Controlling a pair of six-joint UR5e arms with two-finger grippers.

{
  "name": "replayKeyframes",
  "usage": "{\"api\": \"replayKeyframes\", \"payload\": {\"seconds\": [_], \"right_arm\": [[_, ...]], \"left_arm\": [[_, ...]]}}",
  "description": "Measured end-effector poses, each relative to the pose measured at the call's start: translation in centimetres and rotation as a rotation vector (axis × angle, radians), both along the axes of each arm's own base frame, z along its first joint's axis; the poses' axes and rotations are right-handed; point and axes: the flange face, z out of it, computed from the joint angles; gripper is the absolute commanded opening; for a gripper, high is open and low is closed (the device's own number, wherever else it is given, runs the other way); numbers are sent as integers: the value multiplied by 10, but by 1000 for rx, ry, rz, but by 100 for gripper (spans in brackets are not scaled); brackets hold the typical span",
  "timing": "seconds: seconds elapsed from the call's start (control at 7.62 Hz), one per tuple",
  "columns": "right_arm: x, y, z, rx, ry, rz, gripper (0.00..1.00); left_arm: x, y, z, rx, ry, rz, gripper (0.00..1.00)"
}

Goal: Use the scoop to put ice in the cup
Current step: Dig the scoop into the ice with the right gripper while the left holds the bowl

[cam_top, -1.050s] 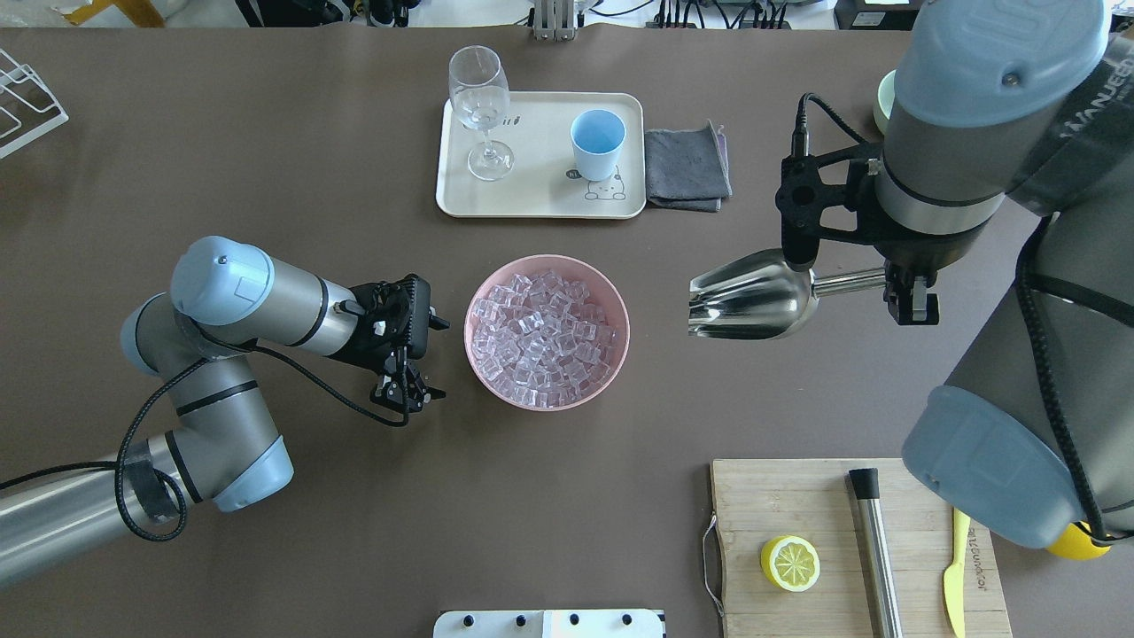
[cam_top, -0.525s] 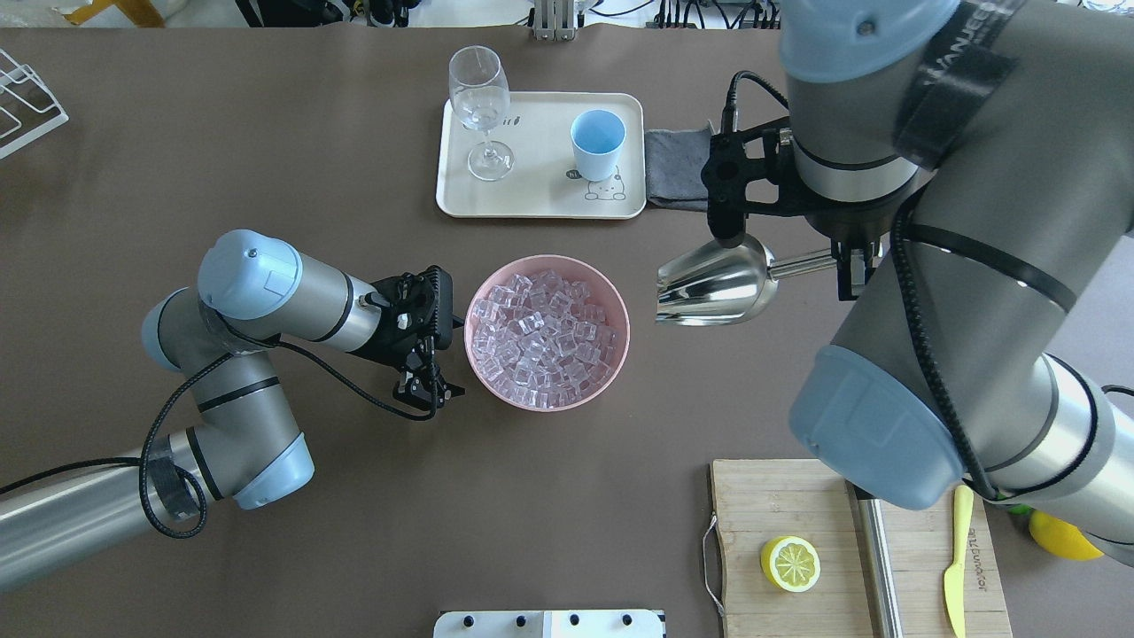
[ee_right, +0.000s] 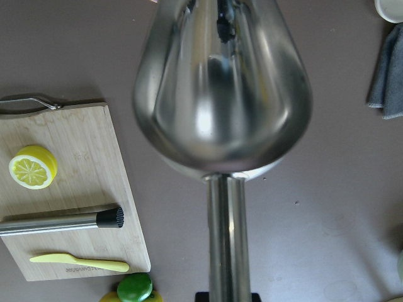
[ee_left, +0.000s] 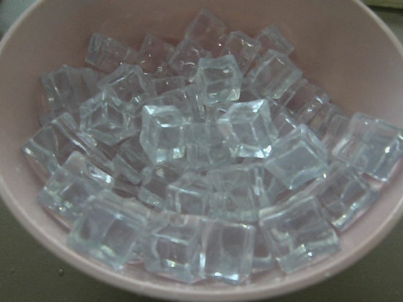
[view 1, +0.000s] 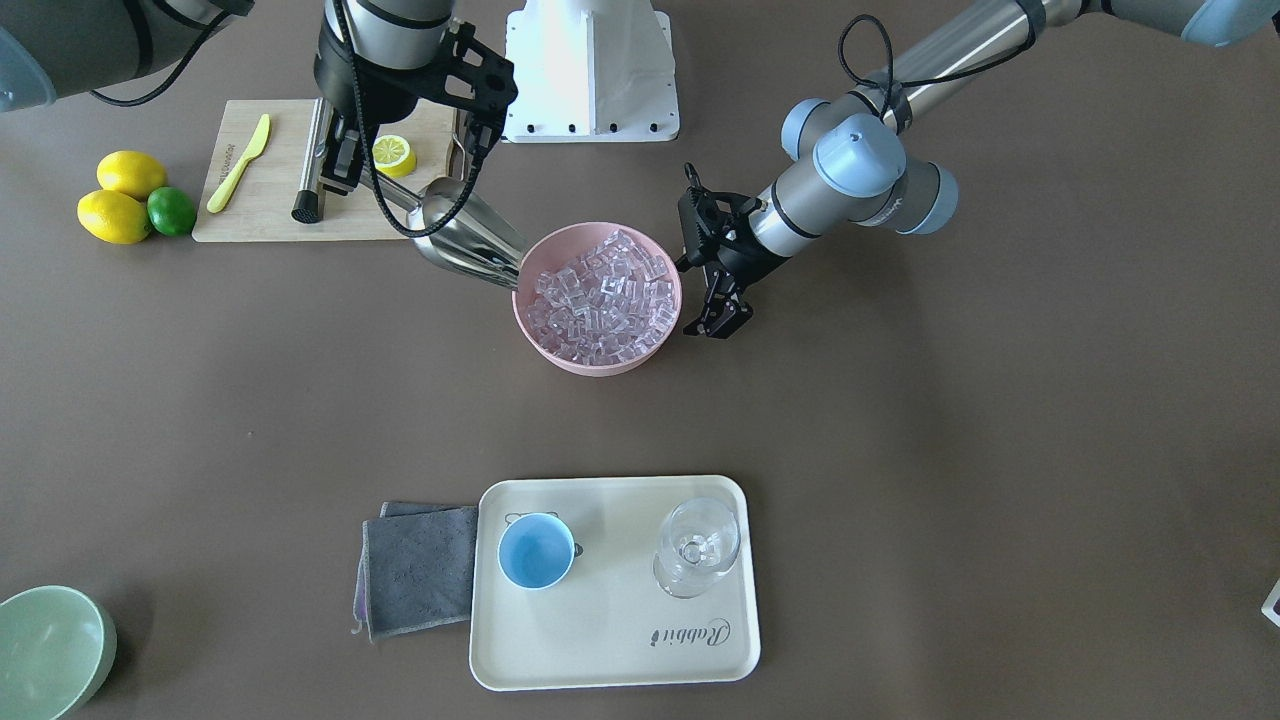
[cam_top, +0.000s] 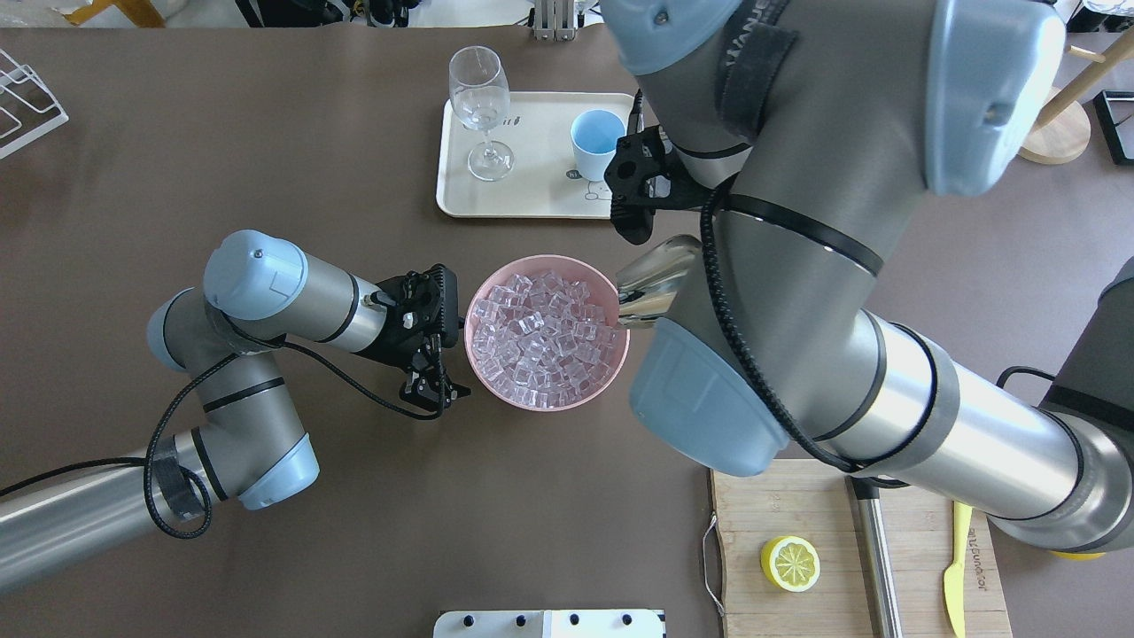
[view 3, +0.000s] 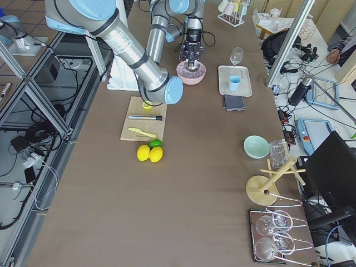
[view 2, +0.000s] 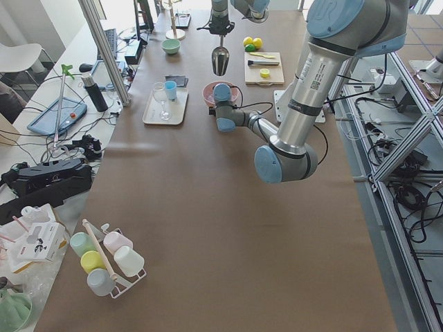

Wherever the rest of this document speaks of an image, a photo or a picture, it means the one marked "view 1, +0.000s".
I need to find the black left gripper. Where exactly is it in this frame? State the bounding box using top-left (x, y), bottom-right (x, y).
top-left (676, 163), bottom-right (786, 340)

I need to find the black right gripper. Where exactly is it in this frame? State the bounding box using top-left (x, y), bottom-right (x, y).
top-left (314, 20), bottom-right (518, 196)

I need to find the steel ice scoop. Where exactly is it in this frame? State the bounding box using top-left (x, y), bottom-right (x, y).
top-left (379, 176), bottom-right (531, 290)

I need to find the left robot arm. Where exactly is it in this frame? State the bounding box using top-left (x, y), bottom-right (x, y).
top-left (676, 1), bottom-right (1277, 340)

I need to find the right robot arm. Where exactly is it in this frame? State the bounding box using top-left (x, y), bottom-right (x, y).
top-left (1, 1), bottom-right (518, 193)

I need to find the pink bowl of ice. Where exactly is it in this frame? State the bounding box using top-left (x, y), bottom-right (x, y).
top-left (512, 222), bottom-right (684, 377)

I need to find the light blue cup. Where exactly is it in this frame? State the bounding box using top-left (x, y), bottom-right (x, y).
top-left (495, 512), bottom-right (584, 591)

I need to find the half lemon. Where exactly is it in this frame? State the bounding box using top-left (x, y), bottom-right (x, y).
top-left (370, 135), bottom-right (417, 179)

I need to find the steel cylindrical muddler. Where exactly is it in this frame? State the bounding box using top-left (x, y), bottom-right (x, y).
top-left (291, 97), bottom-right (333, 224)

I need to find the wooden cutting board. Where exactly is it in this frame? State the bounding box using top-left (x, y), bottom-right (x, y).
top-left (193, 99), bottom-right (457, 243)

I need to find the yellow plastic knife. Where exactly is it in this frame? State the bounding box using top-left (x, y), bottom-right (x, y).
top-left (205, 113), bottom-right (273, 214)

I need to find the green lime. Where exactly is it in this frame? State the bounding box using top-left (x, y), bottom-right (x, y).
top-left (145, 186), bottom-right (197, 237)

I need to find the yellow lemon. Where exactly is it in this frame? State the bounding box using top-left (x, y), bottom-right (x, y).
top-left (95, 150), bottom-right (168, 202)
top-left (76, 190), bottom-right (154, 245)

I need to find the clear wine glass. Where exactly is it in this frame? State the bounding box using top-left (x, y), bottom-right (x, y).
top-left (653, 497), bottom-right (742, 600)

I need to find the cream serving tray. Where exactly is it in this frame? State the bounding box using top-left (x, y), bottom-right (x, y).
top-left (468, 475), bottom-right (762, 692)

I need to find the grey folded cloth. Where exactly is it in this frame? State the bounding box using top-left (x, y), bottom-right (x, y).
top-left (351, 501), bottom-right (479, 642)

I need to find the mint green bowl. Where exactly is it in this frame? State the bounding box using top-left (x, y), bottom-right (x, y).
top-left (1, 585), bottom-right (116, 719)

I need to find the white camera post base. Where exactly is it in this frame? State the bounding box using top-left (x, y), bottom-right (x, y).
top-left (503, 1), bottom-right (681, 143)

